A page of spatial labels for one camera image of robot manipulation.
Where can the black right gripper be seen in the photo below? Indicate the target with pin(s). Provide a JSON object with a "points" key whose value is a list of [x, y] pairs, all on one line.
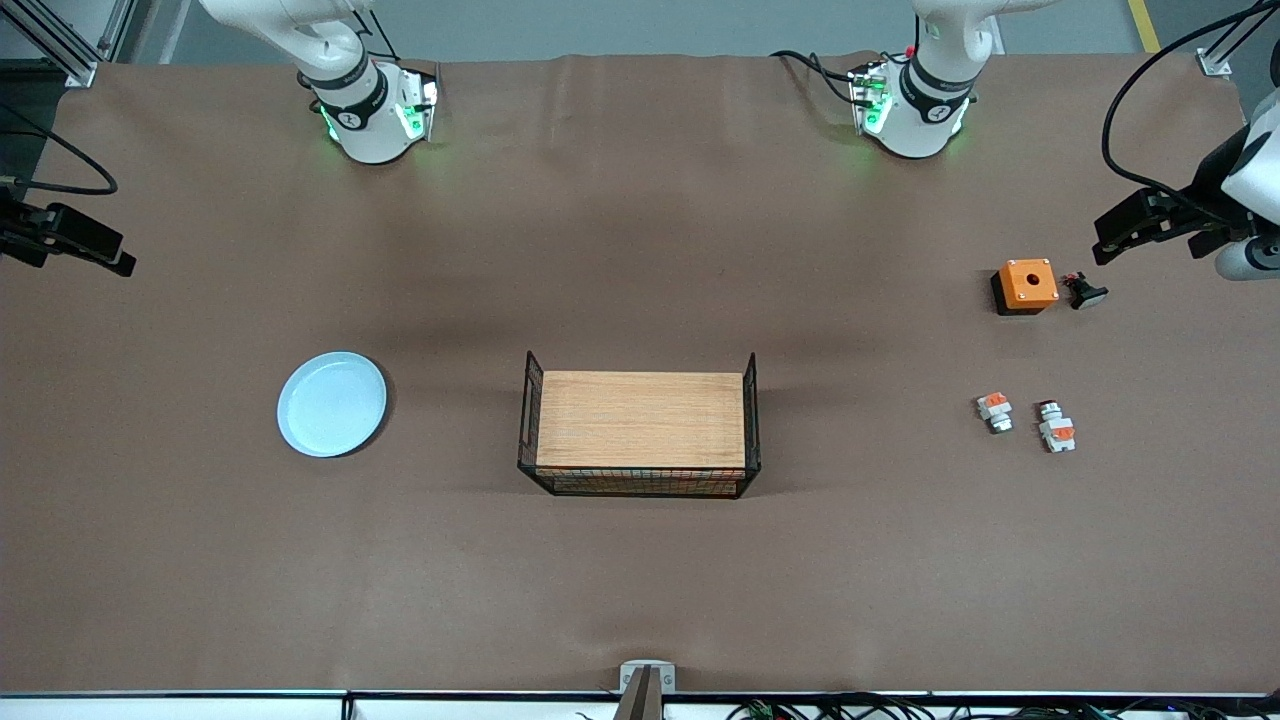
{"points": [[20, 232]]}

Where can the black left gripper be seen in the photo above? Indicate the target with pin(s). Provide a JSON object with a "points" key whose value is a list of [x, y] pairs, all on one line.
{"points": [[1193, 209]]}

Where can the white orange contact block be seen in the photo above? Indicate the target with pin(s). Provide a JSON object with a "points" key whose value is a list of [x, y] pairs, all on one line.
{"points": [[1055, 427], [994, 411]]}

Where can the light blue round plate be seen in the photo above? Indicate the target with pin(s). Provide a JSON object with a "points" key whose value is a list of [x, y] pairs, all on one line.
{"points": [[332, 403]]}

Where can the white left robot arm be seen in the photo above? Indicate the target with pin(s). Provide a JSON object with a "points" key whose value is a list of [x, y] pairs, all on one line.
{"points": [[925, 105]]}

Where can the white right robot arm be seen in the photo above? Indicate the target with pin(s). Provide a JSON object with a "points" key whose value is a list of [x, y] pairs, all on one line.
{"points": [[365, 105]]}

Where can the black push button head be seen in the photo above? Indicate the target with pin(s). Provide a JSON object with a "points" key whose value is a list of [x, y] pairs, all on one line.
{"points": [[1085, 292]]}

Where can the wooden board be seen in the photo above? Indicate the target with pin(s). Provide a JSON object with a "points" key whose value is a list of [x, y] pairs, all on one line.
{"points": [[640, 420]]}

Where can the brown table cover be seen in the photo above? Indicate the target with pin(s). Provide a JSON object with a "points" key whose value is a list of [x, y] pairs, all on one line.
{"points": [[640, 580]]}

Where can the orange button enclosure box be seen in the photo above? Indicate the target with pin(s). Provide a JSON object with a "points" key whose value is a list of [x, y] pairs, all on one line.
{"points": [[1025, 285]]}

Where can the aluminium frame profile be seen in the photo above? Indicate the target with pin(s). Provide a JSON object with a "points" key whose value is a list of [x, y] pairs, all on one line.
{"points": [[70, 45], [1235, 45]]}

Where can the white table edge rail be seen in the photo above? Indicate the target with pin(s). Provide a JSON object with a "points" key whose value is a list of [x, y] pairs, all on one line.
{"points": [[200, 706]]}

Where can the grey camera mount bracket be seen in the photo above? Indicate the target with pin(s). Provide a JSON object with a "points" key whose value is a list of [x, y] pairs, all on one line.
{"points": [[647, 680]]}

